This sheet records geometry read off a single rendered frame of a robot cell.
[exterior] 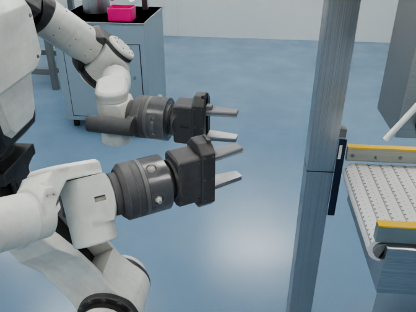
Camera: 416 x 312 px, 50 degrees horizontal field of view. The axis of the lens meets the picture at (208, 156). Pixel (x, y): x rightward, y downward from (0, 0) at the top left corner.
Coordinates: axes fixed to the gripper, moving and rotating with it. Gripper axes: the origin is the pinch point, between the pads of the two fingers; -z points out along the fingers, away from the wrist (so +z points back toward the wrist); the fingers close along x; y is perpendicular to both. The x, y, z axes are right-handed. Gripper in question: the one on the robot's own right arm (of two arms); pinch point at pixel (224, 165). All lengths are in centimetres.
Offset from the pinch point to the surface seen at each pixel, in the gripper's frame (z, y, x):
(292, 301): -28, -10, 56
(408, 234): -22.9, 20.2, 8.3
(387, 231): -20.2, 18.5, 7.9
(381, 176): -36.1, 2.4, 10.7
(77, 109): -19, -247, 88
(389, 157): -40.9, -0.5, 9.0
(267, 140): -129, -168, 102
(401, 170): -41.5, 2.6, 10.7
